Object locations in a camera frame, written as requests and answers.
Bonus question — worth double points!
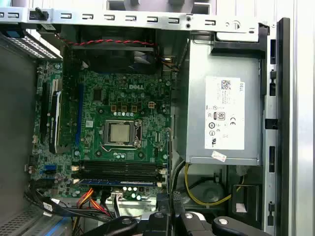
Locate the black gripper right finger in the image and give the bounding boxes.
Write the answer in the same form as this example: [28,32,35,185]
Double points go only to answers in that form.
[172,190,273,236]

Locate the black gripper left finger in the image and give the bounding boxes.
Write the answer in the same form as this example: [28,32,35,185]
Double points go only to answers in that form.
[83,194,171,236]

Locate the green RAM stick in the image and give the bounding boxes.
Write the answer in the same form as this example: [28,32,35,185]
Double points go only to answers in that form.
[166,127,173,197]

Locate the black expansion slot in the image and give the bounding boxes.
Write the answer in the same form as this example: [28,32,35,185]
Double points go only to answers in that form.
[40,82,49,146]

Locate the silver CPU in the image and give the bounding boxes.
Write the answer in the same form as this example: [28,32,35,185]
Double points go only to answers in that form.
[109,122,130,143]

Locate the green Dell motherboard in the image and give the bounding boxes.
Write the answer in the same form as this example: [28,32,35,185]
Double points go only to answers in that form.
[31,60,173,201]

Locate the blue disk carrier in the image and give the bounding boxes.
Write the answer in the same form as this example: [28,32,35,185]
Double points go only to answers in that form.
[36,218,76,236]

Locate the metal CPU socket cover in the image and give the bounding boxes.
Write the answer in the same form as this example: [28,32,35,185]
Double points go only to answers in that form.
[103,119,143,149]

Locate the silver metal PC case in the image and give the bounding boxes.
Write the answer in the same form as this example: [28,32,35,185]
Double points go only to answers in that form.
[0,7,315,236]

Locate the silver power supply unit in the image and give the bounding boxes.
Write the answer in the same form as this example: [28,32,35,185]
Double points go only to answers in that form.
[184,34,265,167]

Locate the green graphics card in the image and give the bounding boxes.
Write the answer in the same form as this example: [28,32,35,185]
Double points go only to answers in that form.
[48,89,81,154]

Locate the black cooling fan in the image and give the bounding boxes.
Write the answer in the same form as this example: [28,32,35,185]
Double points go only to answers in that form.
[61,24,160,74]

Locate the yellow power wire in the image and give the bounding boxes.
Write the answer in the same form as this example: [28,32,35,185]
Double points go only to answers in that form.
[184,162,244,207]

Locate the black white power cables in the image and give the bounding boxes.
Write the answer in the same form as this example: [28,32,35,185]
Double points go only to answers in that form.
[171,159,188,197]

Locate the black plastic bracket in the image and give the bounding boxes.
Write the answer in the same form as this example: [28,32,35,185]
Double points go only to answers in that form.
[227,184,261,222]

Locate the orange red yellow wires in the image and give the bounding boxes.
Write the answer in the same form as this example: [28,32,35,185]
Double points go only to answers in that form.
[76,188,113,218]

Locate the black grey cable bundle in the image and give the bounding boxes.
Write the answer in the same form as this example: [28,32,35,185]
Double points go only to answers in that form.
[24,181,119,223]

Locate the thin wire locking lever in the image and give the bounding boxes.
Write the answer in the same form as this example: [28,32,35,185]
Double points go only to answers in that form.
[101,144,138,151]

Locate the thin orange brown wires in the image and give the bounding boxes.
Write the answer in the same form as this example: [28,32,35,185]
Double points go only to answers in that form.
[161,56,179,72]

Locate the red black twisted wire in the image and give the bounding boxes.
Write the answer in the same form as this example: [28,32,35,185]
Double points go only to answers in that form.
[55,33,156,48]

